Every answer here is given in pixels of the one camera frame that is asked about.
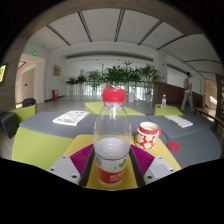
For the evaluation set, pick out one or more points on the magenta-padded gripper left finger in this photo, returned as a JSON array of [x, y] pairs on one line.
[[63, 168]]

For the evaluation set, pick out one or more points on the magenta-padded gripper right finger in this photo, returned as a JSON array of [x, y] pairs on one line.
[[158, 168]]

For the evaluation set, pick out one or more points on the clear red-capped water bottle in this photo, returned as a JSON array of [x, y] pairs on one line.
[[111, 150]]

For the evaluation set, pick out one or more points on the small clear water bottle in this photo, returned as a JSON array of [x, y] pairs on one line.
[[163, 102]]

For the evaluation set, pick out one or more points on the flat round red coaster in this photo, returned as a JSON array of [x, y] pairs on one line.
[[174, 146]]

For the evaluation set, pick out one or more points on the red and white floral mug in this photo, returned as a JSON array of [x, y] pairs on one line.
[[146, 138]]

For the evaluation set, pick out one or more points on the white printed magazine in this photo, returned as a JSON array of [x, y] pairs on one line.
[[70, 118]]

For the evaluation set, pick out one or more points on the white and yellow book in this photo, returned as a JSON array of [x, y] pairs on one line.
[[179, 121]]

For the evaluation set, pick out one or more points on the yellow-green chair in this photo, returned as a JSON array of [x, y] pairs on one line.
[[23, 113]]

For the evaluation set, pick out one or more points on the black chair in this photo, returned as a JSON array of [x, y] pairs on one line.
[[8, 124]]

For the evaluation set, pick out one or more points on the red bin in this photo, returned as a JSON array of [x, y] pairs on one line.
[[55, 95]]

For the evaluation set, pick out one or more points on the brown wooden bench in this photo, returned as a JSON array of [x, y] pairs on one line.
[[208, 114]]

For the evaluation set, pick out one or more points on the black bag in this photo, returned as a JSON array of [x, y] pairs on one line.
[[29, 102]]

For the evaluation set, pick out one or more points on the person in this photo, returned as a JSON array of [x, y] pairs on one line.
[[187, 91]]

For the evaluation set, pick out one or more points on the wooden shelf unit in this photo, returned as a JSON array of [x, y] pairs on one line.
[[220, 96]]

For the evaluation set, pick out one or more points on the group of potted green plants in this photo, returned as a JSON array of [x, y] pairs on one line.
[[115, 76]]

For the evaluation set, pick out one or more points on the green exit sign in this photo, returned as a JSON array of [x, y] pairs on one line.
[[34, 53]]

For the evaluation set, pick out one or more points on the tan wall picture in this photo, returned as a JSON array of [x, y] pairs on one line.
[[57, 70]]

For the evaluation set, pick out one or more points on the framed wall poster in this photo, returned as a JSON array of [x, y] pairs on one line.
[[2, 73]]

